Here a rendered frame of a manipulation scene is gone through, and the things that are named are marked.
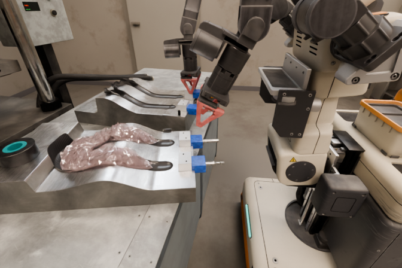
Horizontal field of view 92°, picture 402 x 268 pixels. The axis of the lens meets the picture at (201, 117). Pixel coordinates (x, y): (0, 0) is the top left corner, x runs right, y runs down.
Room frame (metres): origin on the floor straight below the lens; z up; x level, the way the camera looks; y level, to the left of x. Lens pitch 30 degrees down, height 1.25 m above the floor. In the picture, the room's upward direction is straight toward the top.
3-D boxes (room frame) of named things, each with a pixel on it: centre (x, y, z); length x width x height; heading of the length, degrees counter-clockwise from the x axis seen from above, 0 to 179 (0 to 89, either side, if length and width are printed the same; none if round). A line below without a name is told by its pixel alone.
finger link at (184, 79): (0.80, 0.04, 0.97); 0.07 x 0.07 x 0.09; 77
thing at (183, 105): (0.70, 0.02, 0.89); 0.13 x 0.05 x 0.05; 77
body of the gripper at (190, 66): (0.81, 0.04, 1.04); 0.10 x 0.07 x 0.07; 167
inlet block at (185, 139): (0.53, 0.01, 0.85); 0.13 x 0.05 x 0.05; 94
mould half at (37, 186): (0.45, 0.27, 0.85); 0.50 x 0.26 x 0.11; 94
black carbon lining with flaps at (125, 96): (0.80, 0.26, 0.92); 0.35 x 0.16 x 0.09; 77
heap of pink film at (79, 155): (0.46, 0.27, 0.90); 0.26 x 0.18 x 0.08; 94
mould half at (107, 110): (0.82, 0.27, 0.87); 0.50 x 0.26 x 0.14; 77
